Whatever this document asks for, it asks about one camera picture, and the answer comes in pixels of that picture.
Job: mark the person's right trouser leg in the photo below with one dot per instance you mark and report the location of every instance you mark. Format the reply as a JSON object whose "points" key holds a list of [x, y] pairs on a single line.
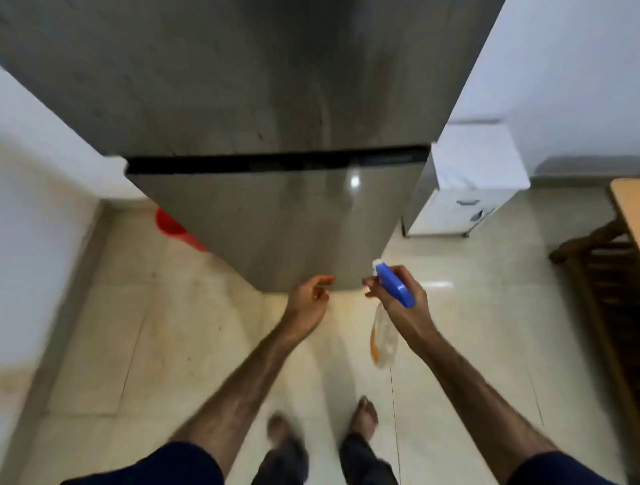
{"points": [[365, 464]]}

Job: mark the person's right hand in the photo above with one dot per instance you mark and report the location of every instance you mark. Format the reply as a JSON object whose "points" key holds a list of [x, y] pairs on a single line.
{"points": [[415, 325]]}

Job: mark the small white cabinet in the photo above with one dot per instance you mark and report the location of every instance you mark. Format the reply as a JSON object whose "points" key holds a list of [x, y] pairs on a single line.
{"points": [[475, 155]]}

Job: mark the person's left trouser leg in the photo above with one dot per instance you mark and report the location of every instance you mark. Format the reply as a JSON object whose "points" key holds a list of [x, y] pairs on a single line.
{"points": [[282, 464]]}

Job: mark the person's left forearm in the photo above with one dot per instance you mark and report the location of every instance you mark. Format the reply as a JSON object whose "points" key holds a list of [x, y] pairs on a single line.
{"points": [[240, 394]]}

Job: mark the plain silver refrigerator door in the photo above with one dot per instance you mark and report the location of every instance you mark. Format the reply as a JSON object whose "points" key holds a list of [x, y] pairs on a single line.
{"points": [[280, 225]]}

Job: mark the person's trouser leg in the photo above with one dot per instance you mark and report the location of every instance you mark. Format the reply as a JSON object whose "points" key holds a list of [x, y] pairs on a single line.
{"points": [[365, 464], [282, 464]]}

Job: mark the grey refrigerator cabinet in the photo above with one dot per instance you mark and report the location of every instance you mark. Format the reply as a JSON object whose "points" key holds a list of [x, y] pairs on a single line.
{"points": [[417, 195]]}

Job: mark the spray bottle blue trigger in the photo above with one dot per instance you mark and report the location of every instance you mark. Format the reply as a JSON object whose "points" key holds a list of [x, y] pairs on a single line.
{"points": [[395, 287]]}

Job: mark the red plastic bucket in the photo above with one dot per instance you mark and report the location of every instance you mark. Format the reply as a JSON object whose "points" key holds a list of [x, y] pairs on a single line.
{"points": [[170, 227]]}

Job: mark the person's left hand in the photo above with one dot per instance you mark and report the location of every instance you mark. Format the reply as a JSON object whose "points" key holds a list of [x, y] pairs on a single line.
{"points": [[305, 310]]}

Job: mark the person's bare foot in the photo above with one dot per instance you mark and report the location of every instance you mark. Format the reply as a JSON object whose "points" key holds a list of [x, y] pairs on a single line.
{"points": [[364, 417], [280, 429]]}

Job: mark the dark blue left sleeve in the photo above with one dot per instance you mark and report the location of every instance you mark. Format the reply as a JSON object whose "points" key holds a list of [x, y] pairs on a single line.
{"points": [[165, 467]]}

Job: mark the dark blue sleeve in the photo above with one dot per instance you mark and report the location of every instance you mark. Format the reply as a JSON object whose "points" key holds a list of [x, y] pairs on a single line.
{"points": [[165, 467], [560, 472]]}

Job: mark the silver refrigerator door with logo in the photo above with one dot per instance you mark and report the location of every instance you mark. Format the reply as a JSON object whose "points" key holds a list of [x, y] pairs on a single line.
{"points": [[250, 75]]}

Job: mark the person's left bare foot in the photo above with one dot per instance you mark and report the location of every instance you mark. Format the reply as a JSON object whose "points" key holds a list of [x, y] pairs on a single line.
{"points": [[280, 429]]}

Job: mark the person's right bare foot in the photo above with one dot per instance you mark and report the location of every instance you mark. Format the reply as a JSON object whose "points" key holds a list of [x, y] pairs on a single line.
{"points": [[364, 417]]}

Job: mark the dark blue right sleeve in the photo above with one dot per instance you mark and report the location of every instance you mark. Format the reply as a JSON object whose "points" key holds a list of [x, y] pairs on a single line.
{"points": [[560, 472]]}

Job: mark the person's right forearm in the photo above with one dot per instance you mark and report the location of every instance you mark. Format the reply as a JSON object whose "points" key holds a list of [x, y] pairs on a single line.
{"points": [[485, 409]]}

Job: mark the light wooden table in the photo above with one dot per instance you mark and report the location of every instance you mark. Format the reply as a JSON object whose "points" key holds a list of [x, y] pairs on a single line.
{"points": [[627, 200]]}

